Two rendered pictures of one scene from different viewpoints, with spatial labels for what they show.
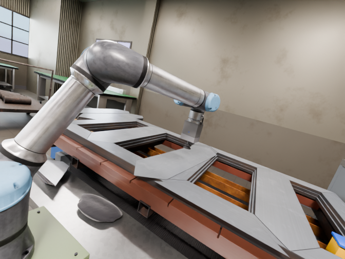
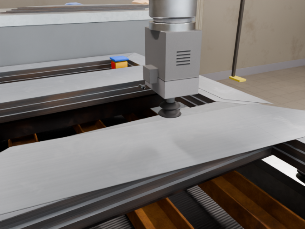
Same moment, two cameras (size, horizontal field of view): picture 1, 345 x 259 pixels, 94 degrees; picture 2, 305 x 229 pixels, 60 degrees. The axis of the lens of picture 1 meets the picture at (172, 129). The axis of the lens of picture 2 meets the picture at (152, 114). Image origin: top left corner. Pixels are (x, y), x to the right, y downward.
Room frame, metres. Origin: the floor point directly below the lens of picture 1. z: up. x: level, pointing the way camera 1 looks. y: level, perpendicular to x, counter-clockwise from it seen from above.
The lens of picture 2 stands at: (1.24, 0.12, 1.12)
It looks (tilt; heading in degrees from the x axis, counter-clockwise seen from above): 24 degrees down; 215
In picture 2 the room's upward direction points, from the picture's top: straight up
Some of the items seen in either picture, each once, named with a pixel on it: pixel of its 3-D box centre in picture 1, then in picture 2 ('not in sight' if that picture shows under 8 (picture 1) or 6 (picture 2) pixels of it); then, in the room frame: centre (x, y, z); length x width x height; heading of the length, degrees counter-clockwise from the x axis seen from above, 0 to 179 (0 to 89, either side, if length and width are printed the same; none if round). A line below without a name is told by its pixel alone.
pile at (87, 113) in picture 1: (109, 116); not in sight; (1.58, 0.65, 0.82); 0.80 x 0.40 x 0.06; 154
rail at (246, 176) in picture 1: (204, 156); not in sight; (1.19, -0.30, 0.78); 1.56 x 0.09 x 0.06; 64
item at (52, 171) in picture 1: (48, 166); not in sight; (0.71, 0.56, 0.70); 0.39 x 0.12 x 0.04; 64
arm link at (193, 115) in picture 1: (196, 116); (171, 6); (0.86, -0.11, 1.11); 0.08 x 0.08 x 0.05
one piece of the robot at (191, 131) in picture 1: (193, 130); (164, 56); (0.87, -0.11, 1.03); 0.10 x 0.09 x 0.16; 148
